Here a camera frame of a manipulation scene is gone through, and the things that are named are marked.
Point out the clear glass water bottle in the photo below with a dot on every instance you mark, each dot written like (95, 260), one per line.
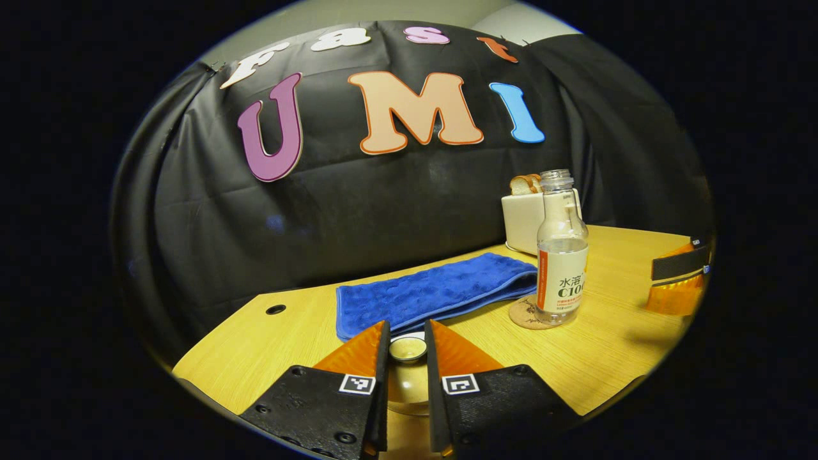
(562, 275)

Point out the blue folded towel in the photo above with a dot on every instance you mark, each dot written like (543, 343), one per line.
(434, 291)

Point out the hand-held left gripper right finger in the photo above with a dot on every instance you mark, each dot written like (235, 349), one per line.
(434, 402)

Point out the black table grommet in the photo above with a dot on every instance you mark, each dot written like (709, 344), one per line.
(276, 309)

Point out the round brown coaster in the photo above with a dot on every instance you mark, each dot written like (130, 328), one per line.
(524, 314)

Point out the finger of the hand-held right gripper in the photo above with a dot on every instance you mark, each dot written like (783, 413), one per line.
(680, 265)
(687, 248)

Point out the toast bread slice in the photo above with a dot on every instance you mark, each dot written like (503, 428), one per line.
(536, 183)
(520, 186)

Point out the black backdrop cloth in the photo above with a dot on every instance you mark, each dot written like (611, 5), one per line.
(211, 217)

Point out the cream white toaster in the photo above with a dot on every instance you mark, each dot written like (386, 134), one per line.
(521, 220)

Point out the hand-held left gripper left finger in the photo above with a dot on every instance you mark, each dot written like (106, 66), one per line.
(381, 402)

